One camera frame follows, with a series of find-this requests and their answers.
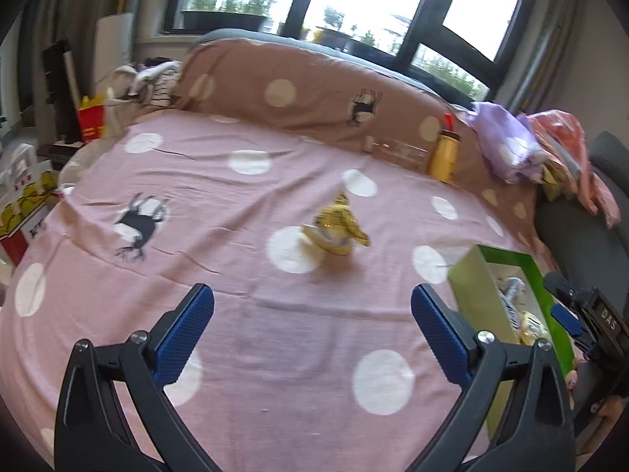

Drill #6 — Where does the clear plastic bottle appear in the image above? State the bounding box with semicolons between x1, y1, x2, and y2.
364;135;429;170

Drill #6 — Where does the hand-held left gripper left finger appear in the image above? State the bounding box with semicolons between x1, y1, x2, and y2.
54;282;217;472

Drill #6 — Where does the white red food box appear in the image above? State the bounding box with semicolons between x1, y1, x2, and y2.
0;142;62;266

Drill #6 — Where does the black framed window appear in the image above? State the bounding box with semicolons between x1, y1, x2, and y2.
164;0;541;101

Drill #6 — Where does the yellow snack packet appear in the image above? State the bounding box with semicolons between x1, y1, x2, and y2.
301;191;372;256

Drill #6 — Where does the pink polka dot bed sheet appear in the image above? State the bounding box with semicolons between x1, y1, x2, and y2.
0;108;546;472

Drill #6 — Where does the red yellow paper bag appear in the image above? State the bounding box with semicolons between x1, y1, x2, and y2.
76;94;109;144

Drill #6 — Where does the grey chair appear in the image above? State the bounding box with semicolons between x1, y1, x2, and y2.
533;132;629;306

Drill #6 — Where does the black stand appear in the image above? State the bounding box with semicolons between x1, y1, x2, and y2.
42;39;82;148

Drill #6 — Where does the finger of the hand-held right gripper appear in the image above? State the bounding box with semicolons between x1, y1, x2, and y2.
550;302;585;340
543;272;585;308

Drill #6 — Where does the pink orange cloth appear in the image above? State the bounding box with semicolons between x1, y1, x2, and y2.
526;111;622;229

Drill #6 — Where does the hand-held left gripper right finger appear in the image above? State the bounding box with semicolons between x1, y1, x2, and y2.
410;282;576;472

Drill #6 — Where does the purple polka dot cloth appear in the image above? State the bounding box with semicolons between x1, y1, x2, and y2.
464;101;556;185

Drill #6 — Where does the green cardboard box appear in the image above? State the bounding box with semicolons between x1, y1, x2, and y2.
447;245;578;441

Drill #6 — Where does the yellow bottle with red cap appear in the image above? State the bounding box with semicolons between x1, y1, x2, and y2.
427;113;463;185

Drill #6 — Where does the striped white clothing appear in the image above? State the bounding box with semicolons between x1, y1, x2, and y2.
96;59;182;109

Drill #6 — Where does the white blue snack packet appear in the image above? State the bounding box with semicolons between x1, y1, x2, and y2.
494;275;529;340

